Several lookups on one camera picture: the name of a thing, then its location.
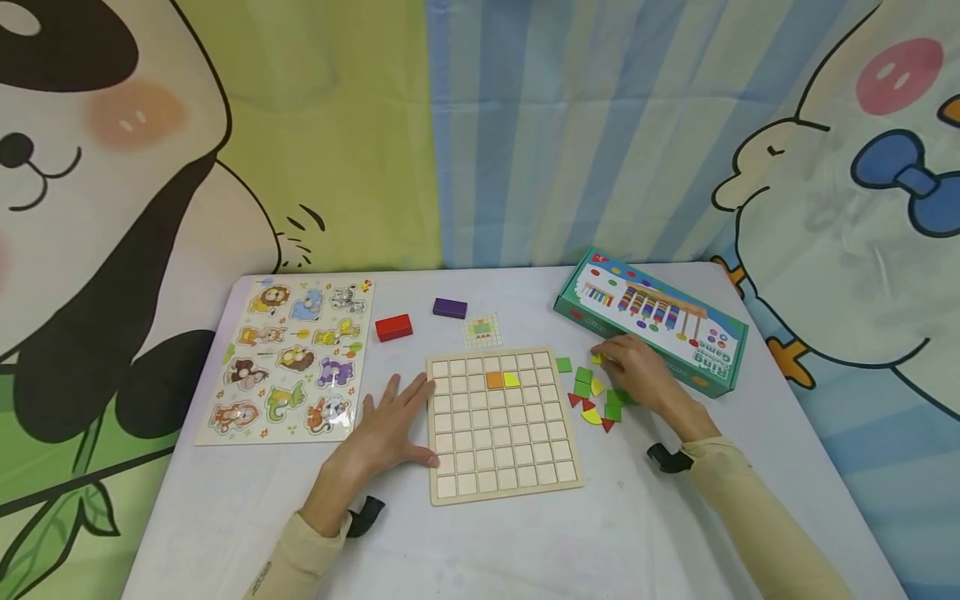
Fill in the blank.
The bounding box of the green toy box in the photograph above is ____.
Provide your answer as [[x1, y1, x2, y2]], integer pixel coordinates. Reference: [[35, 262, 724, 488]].
[[553, 247, 750, 399]]

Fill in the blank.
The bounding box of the person's right forearm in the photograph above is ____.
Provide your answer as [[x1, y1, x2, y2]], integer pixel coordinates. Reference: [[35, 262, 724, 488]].
[[679, 425, 858, 600]]

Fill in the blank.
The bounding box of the animal peg puzzle board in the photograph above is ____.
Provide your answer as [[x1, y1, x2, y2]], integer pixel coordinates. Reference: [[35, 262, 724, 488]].
[[195, 277, 376, 448]]

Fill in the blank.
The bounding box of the pile of coloured shape pieces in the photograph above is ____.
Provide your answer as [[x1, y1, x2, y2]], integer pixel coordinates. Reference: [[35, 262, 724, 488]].
[[567, 366, 640, 435]]

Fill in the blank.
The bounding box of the red rectangular block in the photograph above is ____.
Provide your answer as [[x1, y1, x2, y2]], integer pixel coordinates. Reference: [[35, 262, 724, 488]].
[[375, 314, 415, 343]]

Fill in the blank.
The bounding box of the person's left forearm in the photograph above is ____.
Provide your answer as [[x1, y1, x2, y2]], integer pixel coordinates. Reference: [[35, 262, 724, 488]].
[[242, 510, 353, 600]]

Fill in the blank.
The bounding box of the person's left hand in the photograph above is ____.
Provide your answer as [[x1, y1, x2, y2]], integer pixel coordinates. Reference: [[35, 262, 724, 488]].
[[299, 372, 443, 537]]

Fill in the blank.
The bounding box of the wooden grid board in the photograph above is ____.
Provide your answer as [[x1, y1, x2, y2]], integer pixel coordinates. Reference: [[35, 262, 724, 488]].
[[425, 347, 586, 508]]

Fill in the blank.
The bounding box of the black wrist band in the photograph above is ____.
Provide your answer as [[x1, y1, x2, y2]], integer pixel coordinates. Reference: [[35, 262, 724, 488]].
[[345, 495, 388, 539], [645, 442, 696, 475]]

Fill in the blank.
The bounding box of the person's right hand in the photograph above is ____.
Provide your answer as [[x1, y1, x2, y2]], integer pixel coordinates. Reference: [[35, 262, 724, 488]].
[[592, 333, 722, 443]]

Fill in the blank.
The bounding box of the small pattern card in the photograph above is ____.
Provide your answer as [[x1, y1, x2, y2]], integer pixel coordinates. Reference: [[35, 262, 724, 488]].
[[462, 313, 504, 350]]

